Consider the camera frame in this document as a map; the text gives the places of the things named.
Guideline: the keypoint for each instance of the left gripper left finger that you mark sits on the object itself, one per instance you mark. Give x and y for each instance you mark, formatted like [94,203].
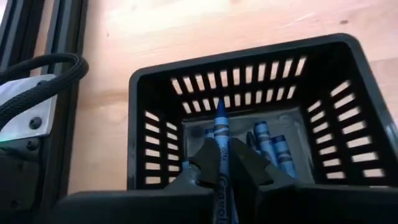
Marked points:
[186,199]

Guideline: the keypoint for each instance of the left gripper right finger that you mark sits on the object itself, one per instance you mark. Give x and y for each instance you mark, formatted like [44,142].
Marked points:
[264,193]

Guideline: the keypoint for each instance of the blue crayon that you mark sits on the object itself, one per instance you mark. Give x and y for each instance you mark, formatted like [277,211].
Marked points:
[264,140]
[221,130]
[283,155]

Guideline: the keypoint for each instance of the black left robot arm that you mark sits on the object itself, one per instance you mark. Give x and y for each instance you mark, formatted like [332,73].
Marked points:
[15,180]

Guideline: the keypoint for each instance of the black slotted plastic basket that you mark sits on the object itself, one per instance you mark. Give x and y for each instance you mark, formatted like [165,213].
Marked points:
[320,73]

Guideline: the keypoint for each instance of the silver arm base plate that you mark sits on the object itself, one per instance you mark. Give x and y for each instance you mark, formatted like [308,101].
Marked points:
[21,126]

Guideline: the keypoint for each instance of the black aluminium table frame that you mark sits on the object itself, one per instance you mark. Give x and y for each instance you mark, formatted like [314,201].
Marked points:
[65,31]

